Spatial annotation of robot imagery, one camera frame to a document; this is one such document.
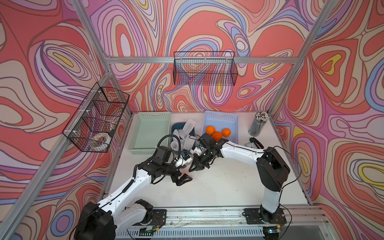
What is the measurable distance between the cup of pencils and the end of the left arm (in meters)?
0.57

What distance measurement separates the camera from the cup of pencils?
949mm

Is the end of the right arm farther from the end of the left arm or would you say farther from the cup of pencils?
the cup of pencils
